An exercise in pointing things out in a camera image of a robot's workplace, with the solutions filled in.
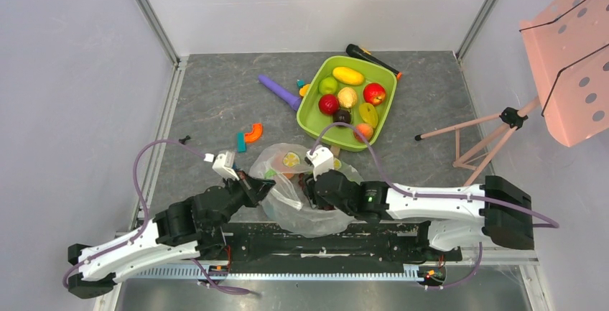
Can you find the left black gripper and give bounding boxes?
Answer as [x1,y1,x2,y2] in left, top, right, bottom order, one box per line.
[209,167,276,231]

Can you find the clear plastic bag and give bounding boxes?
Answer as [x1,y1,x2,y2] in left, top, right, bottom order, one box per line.
[249,143,355,238]

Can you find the yellow fruit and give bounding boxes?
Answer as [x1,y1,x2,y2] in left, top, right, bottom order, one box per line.
[358,102,379,129]

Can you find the green plastic tray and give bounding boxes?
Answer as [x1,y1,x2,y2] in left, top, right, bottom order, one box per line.
[297,55,397,144]

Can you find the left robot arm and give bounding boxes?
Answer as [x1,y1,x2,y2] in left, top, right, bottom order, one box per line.
[65,170,276,300]

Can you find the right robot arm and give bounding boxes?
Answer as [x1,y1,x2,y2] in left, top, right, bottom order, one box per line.
[302,170,534,259]

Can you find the dark red grapes in bag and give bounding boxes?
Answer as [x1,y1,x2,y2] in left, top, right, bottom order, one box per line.
[298,174,310,192]

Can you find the lemon slice in bag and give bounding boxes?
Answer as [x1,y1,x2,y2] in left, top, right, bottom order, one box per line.
[282,152,301,167]

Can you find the dark purple fake plum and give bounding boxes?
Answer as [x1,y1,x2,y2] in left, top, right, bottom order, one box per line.
[332,108,353,124]

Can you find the red fake pomegranate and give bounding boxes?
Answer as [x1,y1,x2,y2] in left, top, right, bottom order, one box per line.
[318,94,340,116]

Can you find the yellow fake pear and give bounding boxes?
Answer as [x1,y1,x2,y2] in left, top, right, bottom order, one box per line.
[336,87,358,109]

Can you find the green fake apple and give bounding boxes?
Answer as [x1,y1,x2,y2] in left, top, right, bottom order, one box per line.
[317,76,339,96]

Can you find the red fake apple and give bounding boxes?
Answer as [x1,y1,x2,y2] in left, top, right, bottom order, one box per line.
[363,83,386,106]

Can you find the yellow fake mango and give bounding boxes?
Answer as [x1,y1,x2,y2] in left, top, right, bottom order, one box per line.
[332,67,366,86]

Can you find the wooden stick under tray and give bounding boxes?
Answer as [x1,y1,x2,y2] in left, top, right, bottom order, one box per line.
[330,145,340,157]

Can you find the teal long block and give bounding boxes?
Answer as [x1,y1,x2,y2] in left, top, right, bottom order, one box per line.
[236,132,247,153]

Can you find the orange curved toy piece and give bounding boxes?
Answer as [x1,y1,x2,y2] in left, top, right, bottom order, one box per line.
[243,123,264,144]

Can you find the small black screw piece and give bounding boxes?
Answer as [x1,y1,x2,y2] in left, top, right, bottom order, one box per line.
[178,135,191,144]

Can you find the orange yellow toy piece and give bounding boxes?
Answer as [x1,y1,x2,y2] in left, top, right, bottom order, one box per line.
[299,84,310,98]

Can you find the black flashlight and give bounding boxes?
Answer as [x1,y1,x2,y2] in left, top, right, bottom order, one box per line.
[345,44,402,80]

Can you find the pink perforated music stand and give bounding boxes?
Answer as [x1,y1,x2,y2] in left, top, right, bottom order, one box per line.
[414,0,608,185]

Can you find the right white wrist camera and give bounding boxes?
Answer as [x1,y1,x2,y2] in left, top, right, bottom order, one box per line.
[306,145,335,180]

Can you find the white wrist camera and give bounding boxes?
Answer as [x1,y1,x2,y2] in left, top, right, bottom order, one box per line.
[203,151,238,180]
[306,145,335,180]

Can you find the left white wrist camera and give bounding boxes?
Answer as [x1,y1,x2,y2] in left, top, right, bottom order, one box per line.
[203,151,238,180]

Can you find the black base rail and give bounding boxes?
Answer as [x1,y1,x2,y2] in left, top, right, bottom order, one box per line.
[197,222,462,274]

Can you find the purple plastic handle tool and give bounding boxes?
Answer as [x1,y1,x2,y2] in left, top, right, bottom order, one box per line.
[258,75,302,111]

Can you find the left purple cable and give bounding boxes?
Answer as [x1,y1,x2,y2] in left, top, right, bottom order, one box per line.
[62,139,253,297]

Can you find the purple cable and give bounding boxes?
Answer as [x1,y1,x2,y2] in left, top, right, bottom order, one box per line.
[309,122,560,291]
[62,139,253,297]

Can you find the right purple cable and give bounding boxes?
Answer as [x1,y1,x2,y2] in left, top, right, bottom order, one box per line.
[309,122,560,291]

